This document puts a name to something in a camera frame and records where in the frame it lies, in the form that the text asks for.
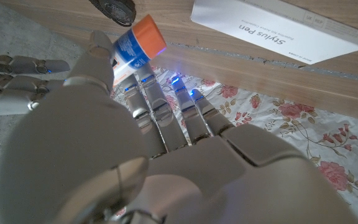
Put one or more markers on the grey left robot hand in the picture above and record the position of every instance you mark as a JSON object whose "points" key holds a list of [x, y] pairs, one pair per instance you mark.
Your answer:
{"points": [[197, 174]]}

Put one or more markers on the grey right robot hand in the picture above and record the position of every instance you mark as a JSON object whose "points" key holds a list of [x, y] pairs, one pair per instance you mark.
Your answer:
{"points": [[14, 84]]}

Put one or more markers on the orange blue white glue stick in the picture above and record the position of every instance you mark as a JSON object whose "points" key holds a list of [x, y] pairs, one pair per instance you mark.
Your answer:
{"points": [[126, 56]]}

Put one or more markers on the orange glue stick cap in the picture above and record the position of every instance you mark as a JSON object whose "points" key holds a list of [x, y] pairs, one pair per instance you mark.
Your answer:
{"points": [[149, 36]]}

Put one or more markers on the floral backdrop cloth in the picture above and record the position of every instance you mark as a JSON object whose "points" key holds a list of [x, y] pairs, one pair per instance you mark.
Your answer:
{"points": [[275, 124]]}

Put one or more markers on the flat white cardboard box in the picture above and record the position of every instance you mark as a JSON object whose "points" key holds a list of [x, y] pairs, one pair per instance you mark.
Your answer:
{"points": [[275, 31]]}

